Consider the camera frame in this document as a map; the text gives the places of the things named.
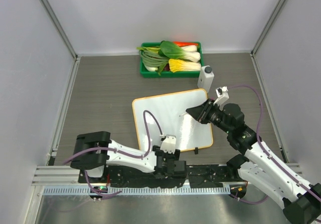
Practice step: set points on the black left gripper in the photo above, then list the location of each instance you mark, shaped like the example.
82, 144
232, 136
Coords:
175, 156

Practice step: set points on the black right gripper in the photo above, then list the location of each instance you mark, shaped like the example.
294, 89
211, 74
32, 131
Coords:
201, 112

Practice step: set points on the orange-framed whiteboard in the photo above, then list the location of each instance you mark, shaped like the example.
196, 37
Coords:
166, 109

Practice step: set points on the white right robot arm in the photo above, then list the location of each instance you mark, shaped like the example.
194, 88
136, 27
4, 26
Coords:
257, 164

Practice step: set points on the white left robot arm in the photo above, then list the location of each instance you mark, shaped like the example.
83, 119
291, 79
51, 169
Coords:
94, 151

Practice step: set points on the white plastic bottle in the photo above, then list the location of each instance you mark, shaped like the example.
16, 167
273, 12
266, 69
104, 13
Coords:
206, 77

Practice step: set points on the yellow-leaf cabbage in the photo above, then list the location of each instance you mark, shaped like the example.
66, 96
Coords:
177, 65

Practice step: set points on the white radish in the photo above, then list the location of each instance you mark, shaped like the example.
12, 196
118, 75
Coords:
151, 69

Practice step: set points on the green plastic tray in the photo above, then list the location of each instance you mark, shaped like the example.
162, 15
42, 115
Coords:
164, 71

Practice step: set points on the green bok choy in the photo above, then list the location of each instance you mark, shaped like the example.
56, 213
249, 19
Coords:
173, 51

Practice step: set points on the orange carrot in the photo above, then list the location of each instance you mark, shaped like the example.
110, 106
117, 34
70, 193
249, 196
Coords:
182, 44

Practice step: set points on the green long beans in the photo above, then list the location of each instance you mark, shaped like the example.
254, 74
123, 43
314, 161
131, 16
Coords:
151, 58

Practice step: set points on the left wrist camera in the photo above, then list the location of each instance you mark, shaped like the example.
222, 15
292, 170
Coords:
168, 144

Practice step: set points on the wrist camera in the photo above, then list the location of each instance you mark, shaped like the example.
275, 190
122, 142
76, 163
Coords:
168, 144
222, 95

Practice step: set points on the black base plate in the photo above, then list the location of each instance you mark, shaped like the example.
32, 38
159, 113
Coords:
198, 176

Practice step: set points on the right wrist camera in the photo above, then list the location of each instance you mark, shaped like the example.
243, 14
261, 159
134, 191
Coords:
222, 95

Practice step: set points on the white slotted cable duct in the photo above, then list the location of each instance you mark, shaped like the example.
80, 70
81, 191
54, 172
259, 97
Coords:
184, 190

